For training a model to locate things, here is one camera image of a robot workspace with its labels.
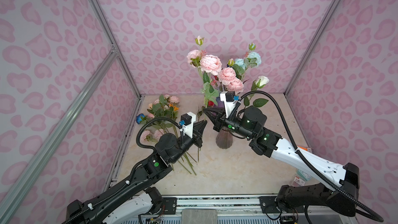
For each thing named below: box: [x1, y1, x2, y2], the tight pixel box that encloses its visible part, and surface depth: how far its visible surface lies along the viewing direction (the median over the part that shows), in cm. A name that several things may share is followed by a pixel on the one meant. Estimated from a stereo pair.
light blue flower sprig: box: [234, 42, 262, 80], surface depth 71 cm
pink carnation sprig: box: [217, 58, 245, 94], surface depth 67 cm
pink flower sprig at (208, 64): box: [186, 35, 223, 108], surface depth 53 cm
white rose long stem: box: [243, 75, 270, 109], surface depth 72 cm
